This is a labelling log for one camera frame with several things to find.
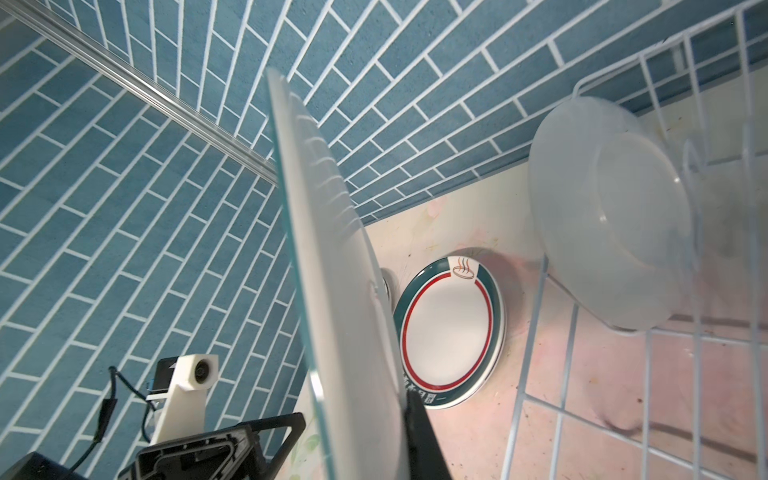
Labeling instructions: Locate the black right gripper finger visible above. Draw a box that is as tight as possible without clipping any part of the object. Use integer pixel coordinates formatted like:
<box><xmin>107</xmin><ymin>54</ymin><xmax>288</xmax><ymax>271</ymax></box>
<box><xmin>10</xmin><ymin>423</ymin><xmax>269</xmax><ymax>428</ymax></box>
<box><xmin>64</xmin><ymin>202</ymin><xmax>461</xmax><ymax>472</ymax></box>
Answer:
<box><xmin>404</xmin><ymin>390</ymin><xmax>452</xmax><ymax>480</ymax></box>

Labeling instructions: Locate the white plate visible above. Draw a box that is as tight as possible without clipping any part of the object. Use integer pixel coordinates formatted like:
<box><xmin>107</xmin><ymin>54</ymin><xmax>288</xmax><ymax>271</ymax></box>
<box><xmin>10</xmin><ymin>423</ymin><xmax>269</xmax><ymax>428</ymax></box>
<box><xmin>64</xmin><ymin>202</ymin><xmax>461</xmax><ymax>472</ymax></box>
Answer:
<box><xmin>266</xmin><ymin>68</ymin><xmax>410</xmax><ymax>479</ymax></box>
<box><xmin>529</xmin><ymin>96</ymin><xmax>694</xmax><ymax>331</ymax></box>
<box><xmin>394</xmin><ymin>255</ymin><xmax>507</xmax><ymax>410</ymax></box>

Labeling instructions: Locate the white wire dish rack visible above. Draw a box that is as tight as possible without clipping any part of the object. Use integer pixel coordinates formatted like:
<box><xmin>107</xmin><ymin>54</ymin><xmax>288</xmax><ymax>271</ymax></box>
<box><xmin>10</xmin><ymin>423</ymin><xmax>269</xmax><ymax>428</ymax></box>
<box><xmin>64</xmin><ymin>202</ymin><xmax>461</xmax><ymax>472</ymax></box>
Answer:
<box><xmin>500</xmin><ymin>1</ymin><xmax>767</xmax><ymax>479</ymax></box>

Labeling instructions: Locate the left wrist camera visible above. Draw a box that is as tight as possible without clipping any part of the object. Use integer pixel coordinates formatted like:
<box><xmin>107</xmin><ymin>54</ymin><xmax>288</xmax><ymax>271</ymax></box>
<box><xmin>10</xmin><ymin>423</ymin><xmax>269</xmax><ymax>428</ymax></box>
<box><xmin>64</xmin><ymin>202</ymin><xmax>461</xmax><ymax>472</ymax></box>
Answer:
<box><xmin>147</xmin><ymin>354</ymin><xmax>219</xmax><ymax>445</ymax></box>

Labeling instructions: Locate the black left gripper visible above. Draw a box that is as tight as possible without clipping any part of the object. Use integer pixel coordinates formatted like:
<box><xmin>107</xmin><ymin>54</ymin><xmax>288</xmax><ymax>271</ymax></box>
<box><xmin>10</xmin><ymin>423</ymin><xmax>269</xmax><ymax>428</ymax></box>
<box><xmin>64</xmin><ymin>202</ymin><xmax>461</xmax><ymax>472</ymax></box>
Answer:
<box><xmin>118</xmin><ymin>412</ymin><xmax>306</xmax><ymax>480</ymax></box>

